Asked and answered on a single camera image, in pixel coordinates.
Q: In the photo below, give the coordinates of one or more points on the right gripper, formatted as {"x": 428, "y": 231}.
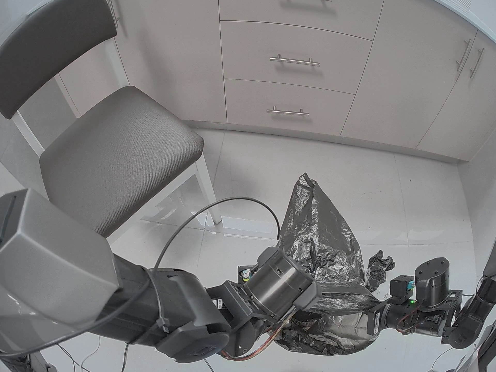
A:
{"x": 401, "y": 316}

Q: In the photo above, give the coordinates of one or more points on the black plastic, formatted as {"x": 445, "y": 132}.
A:
{"x": 378, "y": 267}

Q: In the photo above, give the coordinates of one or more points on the black plastic bag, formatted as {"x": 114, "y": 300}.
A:
{"x": 325, "y": 238}

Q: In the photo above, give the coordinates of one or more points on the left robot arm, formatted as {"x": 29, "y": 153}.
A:
{"x": 155, "y": 304}

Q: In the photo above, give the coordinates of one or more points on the beige cabinet with drawers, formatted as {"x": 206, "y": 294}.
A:
{"x": 290, "y": 33}

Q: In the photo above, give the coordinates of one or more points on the grey white chair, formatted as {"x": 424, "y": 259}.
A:
{"x": 116, "y": 149}

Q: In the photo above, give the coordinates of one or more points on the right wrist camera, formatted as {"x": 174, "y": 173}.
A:
{"x": 399, "y": 289}

